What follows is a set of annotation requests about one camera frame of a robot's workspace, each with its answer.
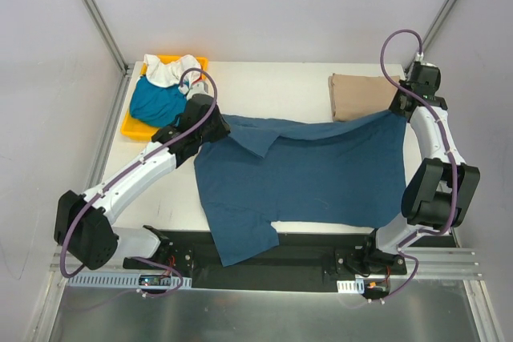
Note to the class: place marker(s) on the aluminium frame post right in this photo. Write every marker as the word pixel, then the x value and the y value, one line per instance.
pixel 445 9

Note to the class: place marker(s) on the folded beige t-shirt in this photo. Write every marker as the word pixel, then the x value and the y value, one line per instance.
pixel 353 97

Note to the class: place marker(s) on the white t-shirt in tray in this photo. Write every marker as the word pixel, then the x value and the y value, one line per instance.
pixel 167 74

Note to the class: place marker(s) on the grey slotted cable duct right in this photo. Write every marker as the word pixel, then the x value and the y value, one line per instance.
pixel 356 286

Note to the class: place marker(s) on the bright blue t-shirt in tray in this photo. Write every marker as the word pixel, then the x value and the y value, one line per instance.
pixel 156 106

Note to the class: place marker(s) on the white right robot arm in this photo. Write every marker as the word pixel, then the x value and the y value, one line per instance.
pixel 439 194

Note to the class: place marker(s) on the aluminium frame post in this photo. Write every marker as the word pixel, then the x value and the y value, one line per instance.
pixel 445 9
pixel 106 35

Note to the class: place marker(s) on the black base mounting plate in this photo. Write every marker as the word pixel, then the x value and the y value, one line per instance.
pixel 300 263

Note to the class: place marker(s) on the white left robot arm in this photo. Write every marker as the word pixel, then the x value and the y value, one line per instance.
pixel 85 223

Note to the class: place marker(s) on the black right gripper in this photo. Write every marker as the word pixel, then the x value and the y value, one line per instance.
pixel 399 102

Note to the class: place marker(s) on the grey slotted cable duct left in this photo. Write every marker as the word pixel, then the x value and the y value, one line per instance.
pixel 128 281

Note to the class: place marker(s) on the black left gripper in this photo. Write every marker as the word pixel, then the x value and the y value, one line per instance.
pixel 219 126

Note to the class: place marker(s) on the dark blue t-shirt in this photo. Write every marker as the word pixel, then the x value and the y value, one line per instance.
pixel 273 170

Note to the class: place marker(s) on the aluminium front rail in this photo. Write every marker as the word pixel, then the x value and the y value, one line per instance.
pixel 444 263

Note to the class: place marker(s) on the aluminium frame post left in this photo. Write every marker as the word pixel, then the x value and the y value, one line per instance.
pixel 106 35

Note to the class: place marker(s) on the grey slotted cable duct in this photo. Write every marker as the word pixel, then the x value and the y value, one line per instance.
pixel 356 286
pixel 128 281

